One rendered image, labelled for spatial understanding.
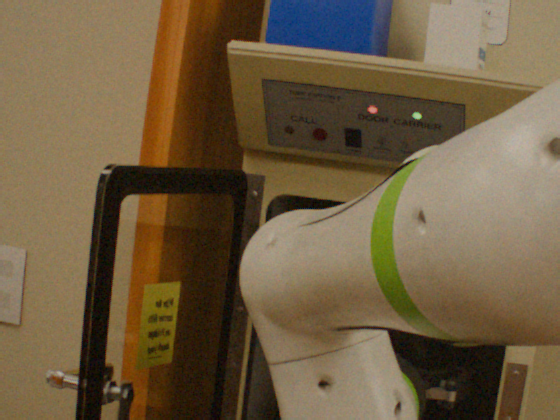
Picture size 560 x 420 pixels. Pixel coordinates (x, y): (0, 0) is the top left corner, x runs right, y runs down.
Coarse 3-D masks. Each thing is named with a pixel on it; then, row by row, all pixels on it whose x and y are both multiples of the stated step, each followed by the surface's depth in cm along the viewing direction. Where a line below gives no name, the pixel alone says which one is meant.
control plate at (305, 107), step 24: (264, 96) 120; (288, 96) 119; (312, 96) 118; (336, 96) 118; (360, 96) 117; (384, 96) 116; (288, 120) 121; (312, 120) 121; (336, 120) 120; (360, 120) 119; (384, 120) 118; (408, 120) 117; (432, 120) 117; (456, 120) 116; (288, 144) 124; (312, 144) 123; (336, 144) 122; (384, 144) 121
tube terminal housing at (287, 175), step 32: (416, 0) 124; (448, 0) 124; (512, 0) 122; (544, 0) 121; (416, 32) 124; (512, 32) 122; (544, 32) 122; (512, 64) 122; (544, 64) 122; (256, 160) 128; (288, 160) 127; (320, 160) 127; (288, 192) 128; (320, 192) 127; (352, 192) 126; (512, 352) 123
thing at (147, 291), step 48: (96, 192) 98; (96, 240) 98; (144, 240) 106; (192, 240) 116; (144, 288) 107; (192, 288) 117; (144, 336) 108; (192, 336) 118; (144, 384) 109; (192, 384) 120
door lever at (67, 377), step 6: (66, 366) 107; (72, 366) 107; (78, 366) 107; (48, 372) 104; (54, 372) 104; (60, 372) 104; (66, 372) 104; (72, 372) 105; (48, 378) 104; (54, 378) 104; (60, 378) 104; (66, 378) 104; (72, 378) 104; (78, 378) 104; (54, 384) 104; (60, 384) 104; (66, 384) 104; (72, 384) 104
